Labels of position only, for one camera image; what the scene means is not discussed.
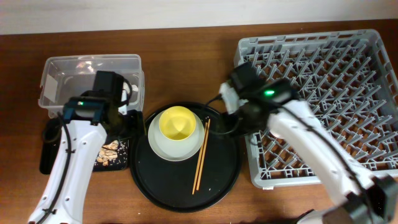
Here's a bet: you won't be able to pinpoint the white napkin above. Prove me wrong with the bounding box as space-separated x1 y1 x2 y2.
128 85 139 92

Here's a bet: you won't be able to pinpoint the clear plastic bin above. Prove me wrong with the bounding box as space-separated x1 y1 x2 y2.
38 54 145 118

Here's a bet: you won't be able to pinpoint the grey dishwasher rack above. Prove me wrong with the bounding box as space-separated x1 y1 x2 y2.
234 29 397 177

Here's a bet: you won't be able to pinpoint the food scraps with rice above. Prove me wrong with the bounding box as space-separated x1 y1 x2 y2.
96 141 119 166

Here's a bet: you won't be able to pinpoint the pink cup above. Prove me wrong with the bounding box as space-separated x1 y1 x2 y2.
269 129 284 139

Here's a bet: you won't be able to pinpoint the grey plate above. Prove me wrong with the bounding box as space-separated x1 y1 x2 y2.
148 112 205 162

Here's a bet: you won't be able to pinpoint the black rectangular tray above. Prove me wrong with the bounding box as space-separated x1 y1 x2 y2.
39 118 130 174

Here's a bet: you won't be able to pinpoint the round black serving tray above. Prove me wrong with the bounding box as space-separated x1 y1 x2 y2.
130 102 241 212

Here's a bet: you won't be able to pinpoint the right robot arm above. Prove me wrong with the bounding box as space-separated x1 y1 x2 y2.
219 62 397 224

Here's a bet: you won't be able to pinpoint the wooden chopstick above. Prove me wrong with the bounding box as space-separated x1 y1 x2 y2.
195 119 211 191
192 121 208 195

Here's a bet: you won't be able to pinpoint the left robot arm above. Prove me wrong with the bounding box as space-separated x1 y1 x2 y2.
28 71 144 223

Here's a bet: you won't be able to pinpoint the yellow bowl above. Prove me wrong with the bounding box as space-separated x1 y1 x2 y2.
159 106 196 141

